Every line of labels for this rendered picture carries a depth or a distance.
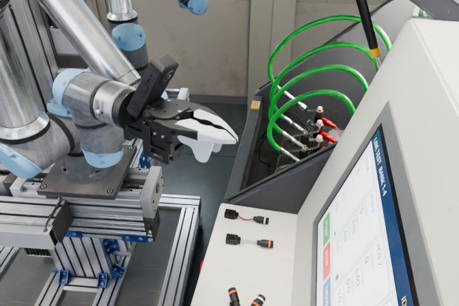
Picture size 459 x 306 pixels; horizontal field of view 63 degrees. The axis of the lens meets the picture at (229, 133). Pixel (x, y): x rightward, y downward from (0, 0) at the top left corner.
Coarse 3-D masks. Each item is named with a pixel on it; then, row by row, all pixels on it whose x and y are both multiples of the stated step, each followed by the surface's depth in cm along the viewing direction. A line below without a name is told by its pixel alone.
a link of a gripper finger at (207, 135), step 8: (184, 120) 57; (192, 120) 57; (192, 128) 55; (200, 128) 55; (208, 128) 55; (216, 128) 55; (200, 136) 54; (208, 136) 54; (216, 136) 54; (224, 136) 54; (232, 136) 55; (192, 144) 57; (200, 144) 56; (208, 144) 55; (200, 152) 57; (208, 152) 56; (200, 160) 57
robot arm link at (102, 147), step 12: (84, 132) 69; (96, 132) 69; (108, 132) 71; (120, 132) 74; (84, 144) 71; (96, 144) 71; (108, 144) 72; (120, 144) 75; (96, 156) 72; (108, 156) 73; (120, 156) 76
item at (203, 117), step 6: (198, 114) 59; (204, 114) 59; (210, 114) 59; (198, 120) 58; (204, 120) 57; (210, 120) 57; (216, 120) 57; (222, 120) 57; (216, 126) 56; (222, 126) 56; (228, 126) 56; (228, 132) 55; (216, 144) 59; (216, 150) 60
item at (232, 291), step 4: (232, 288) 83; (228, 292) 83; (232, 292) 82; (236, 292) 82; (232, 296) 82; (236, 296) 82; (260, 296) 82; (264, 296) 82; (232, 300) 81; (236, 300) 81; (256, 300) 81; (260, 300) 81; (264, 300) 82; (232, 304) 82; (236, 304) 81; (252, 304) 80; (256, 304) 80; (260, 304) 80
